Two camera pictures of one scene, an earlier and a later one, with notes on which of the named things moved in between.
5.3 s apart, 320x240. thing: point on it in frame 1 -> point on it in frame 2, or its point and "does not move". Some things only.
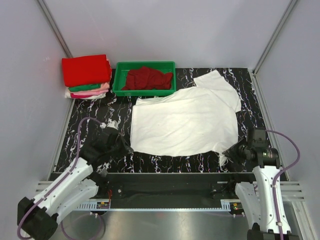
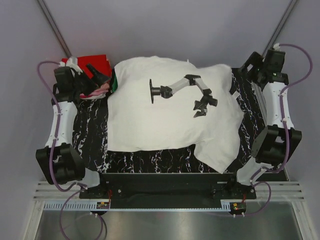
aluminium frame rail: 291,190 does not move
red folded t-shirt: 86,70 does not move
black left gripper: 126,147 -> 97,76
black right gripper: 231,152 -> 255,59
